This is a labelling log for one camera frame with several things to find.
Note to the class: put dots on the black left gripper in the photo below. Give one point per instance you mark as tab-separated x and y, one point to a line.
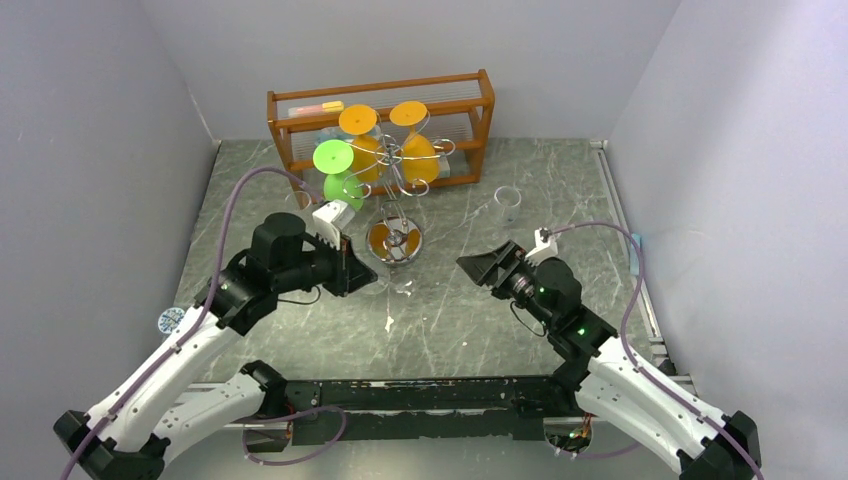
350	273

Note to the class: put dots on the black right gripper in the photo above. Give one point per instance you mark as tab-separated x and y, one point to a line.
502	270

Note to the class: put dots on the clear wine glass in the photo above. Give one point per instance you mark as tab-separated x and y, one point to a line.
386	285

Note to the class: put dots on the orange plastic cup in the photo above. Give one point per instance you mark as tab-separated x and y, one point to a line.
359	121

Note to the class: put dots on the green plastic wine glass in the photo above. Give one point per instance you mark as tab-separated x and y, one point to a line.
334	158

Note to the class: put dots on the yellow plastic wine glass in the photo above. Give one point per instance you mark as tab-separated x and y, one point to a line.
419	158

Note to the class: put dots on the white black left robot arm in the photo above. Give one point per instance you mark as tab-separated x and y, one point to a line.
137	430

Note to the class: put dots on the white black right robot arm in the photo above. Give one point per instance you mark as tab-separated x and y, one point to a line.
610	381

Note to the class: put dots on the chrome wine glass rack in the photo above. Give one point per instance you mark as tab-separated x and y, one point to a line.
395	239

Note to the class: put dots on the wooden shelf rack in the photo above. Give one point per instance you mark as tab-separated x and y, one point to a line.
461	108

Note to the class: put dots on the clear glass right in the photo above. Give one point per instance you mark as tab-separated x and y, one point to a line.
506	205

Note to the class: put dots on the small white red box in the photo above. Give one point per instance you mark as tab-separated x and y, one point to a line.
444	168

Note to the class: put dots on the blue packaged item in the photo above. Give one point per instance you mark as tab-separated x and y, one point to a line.
329	133

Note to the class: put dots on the light blue pen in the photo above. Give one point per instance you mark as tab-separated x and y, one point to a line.
635	250

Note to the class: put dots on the pink yellow marker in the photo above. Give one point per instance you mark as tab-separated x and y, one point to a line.
316	109

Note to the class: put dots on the blue white patterned can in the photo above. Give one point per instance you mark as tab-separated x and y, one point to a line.
169	320

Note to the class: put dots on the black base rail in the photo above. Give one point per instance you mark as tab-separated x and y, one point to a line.
517	407

